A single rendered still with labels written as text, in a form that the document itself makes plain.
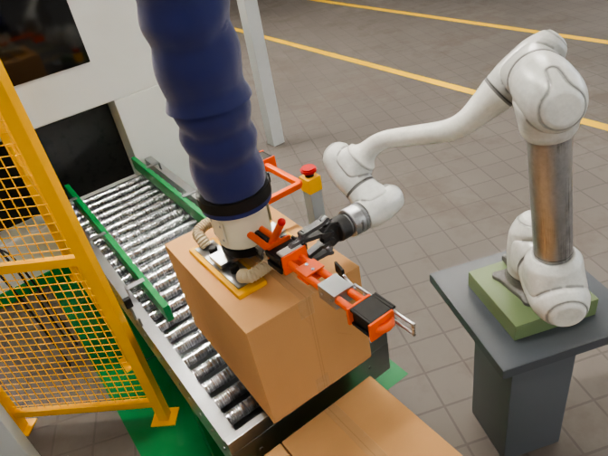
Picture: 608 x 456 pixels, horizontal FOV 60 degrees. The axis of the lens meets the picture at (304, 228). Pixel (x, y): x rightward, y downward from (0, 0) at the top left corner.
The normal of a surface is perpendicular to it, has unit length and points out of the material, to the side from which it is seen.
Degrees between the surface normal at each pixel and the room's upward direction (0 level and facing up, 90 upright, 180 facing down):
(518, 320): 1
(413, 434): 0
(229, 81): 99
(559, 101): 85
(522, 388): 90
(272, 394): 89
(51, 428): 0
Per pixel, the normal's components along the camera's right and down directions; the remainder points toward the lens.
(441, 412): -0.15, -0.81
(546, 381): 0.25, 0.52
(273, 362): 0.56, 0.38
